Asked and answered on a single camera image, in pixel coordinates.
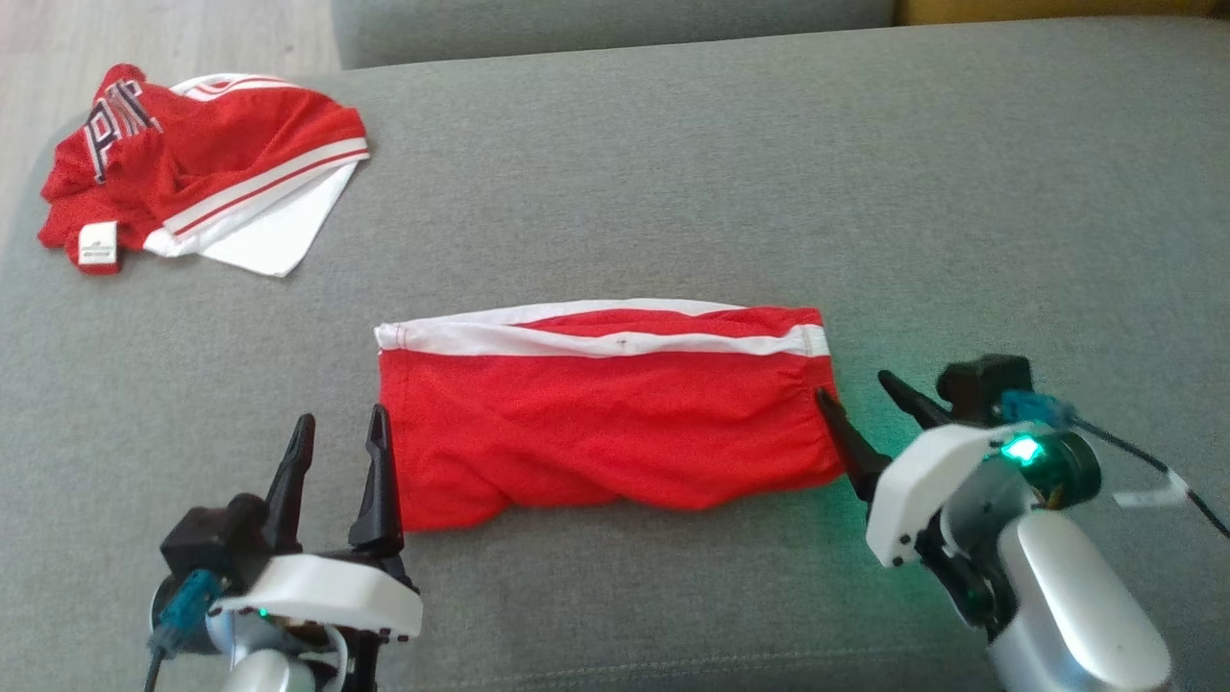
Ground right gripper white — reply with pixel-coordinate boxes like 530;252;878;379
815;370;1039;632

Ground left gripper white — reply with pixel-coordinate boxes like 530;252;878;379
207;404;424;692

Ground red shorts white stripes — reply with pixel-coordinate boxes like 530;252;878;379
373;298;847;532

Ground red basketball jersey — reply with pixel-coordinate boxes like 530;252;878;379
37;62;371;280

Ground large grey sofa ottoman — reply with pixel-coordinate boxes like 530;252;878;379
0;14;1230;692

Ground yellow sofa back cushion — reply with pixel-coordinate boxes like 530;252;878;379
894;0;1230;27

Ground grey sofa seat cushion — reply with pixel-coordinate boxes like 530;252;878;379
330;0;899;70

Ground right camera cable teal plug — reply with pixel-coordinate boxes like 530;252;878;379
999;389;1230;539

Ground camera cable teal plug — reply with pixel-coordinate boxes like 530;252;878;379
144;569;228;692
999;389;1230;539

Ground left camera cable teal plug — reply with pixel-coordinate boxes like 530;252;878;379
144;569;228;692

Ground white cable tag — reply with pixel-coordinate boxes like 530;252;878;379
1113;471;1190;511

